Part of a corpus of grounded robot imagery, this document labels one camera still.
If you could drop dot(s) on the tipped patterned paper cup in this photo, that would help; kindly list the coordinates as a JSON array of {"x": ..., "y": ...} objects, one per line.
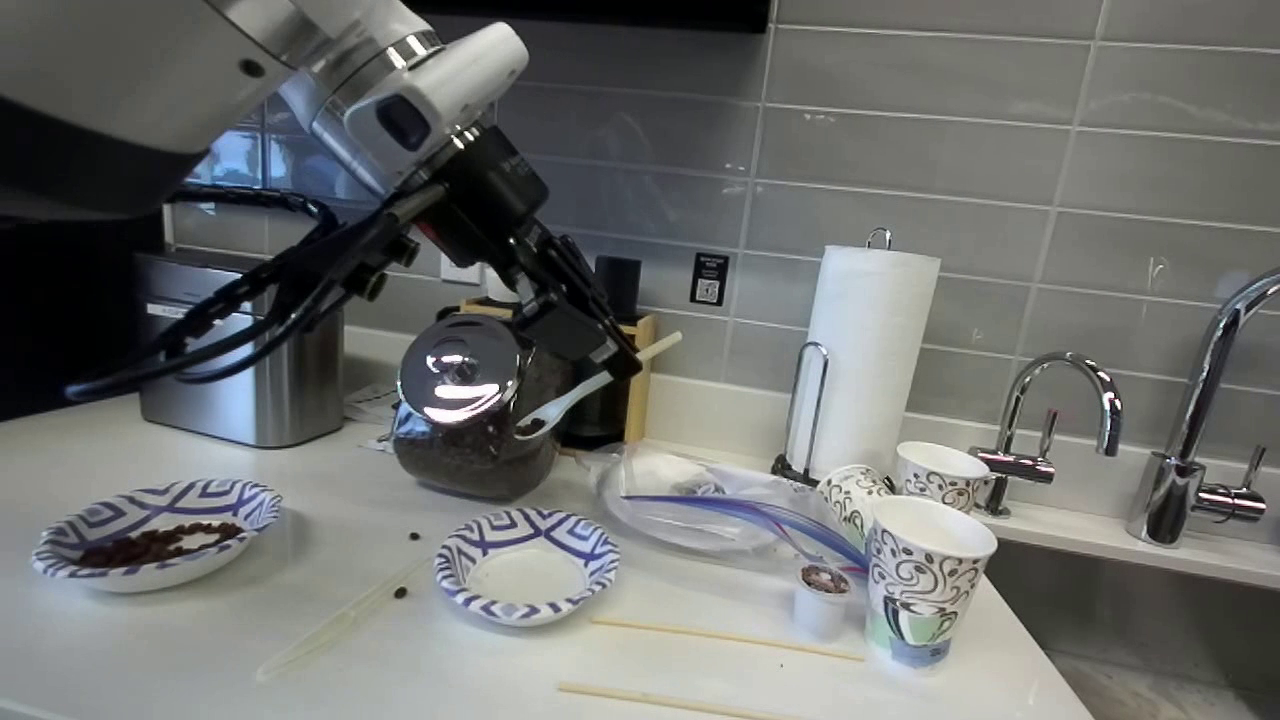
[{"x": 850, "y": 496}]

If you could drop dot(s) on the clear zip bag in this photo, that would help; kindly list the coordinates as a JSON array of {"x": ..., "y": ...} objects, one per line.
[{"x": 680, "y": 515}]

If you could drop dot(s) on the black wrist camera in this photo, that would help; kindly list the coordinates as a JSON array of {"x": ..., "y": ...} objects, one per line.
[{"x": 384, "y": 244}]

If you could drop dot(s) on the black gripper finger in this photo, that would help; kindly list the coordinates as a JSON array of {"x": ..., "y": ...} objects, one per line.
[
  {"x": 608, "y": 315},
  {"x": 573, "y": 341}
]

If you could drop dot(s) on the short patterned paper cup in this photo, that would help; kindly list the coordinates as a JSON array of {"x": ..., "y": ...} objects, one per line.
[{"x": 941, "y": 472}]

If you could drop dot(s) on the black wall switch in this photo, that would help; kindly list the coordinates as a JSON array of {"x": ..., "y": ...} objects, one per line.
[{"x": 710, "y": 281}]

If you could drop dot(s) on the dark upper cabinet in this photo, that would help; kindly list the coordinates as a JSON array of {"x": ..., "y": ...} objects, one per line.
[{"x": 602, "y": 8}]

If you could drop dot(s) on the steel sink basin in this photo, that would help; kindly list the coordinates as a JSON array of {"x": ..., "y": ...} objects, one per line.
[{"x": 1146, "y": 624}]

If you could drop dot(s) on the blue patterned paper plate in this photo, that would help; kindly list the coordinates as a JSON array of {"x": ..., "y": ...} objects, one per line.
[{"x": 527, "y": 575}]

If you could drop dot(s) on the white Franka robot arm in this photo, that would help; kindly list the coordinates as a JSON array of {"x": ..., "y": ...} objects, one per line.
[{"x": 135, "y": 66}]

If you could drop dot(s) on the tall chrome faucet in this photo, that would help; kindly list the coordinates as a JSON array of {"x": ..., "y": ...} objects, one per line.
[{"x": 1171, "y": 494}]

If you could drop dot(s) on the glass jar of coffee beans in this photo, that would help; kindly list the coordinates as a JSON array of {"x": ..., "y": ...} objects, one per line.
[{"x": 467, "y": 463}]

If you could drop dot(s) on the large patterned paper cup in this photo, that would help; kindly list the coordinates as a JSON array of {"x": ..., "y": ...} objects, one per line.
[{"x": 921, "y": 585}]

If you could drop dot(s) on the dark patterned bowl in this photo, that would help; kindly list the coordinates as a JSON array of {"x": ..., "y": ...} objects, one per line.
[{"x": 203, "y": 503}]

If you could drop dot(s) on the black cylindrical grinder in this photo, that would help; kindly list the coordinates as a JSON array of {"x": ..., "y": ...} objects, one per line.
[{"x": 617, "y": 281}]

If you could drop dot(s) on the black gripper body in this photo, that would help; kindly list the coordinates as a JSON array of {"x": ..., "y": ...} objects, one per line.
[{"x": 501, "y": 207}]

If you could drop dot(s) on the white paper towel roll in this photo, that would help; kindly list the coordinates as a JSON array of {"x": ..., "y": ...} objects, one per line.
[{"x": 866, "y": 360}]

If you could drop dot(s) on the wooden rack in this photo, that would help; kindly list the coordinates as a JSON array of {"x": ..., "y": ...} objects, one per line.
[{"x": 640, "y": 403}]

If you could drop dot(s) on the black monitor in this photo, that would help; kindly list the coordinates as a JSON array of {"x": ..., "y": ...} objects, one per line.
[{"x": 52, "y": 307}]

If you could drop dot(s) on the small chrome arched faucet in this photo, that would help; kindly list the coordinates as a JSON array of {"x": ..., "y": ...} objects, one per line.
[{"x": 1026, "y": 464}]

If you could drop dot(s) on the metal paper towel holder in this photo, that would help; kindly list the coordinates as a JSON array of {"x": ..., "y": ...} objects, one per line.
[{"x": 790, "y": 469}]

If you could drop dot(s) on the stainless steel bin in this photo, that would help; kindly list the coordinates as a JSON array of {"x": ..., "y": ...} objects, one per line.
[{"x": 267, "y": 406}]

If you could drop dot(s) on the cream plastic spoon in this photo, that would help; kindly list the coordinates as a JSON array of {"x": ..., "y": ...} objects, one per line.
[{"x": 553, "y": 409}]

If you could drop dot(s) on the white coffee pod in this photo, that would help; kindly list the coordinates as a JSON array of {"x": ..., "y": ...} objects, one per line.
[{"x": 821, "y": 605}]

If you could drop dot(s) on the pile of coffee beans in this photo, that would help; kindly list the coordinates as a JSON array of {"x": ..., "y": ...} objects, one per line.
[{"x": 162, "y": 542}]

